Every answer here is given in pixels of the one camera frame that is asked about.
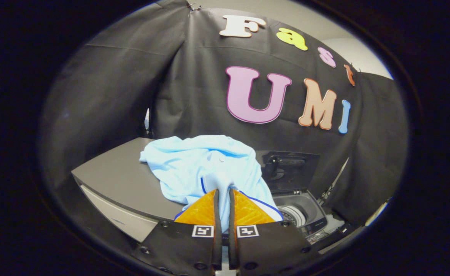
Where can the light blue shirt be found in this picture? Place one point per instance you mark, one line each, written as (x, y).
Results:
(194, 168)

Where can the white pole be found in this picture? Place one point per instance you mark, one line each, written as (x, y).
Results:
(376, 214)

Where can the grey washing machine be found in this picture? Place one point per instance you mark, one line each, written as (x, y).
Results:
(309, 211)

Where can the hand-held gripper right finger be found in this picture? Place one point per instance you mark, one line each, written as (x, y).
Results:
(232, 237)

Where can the grey cabinet with white door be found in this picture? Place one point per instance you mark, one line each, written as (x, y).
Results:
(121, 172)

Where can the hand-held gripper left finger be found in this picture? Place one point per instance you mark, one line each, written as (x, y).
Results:
(217, 237)

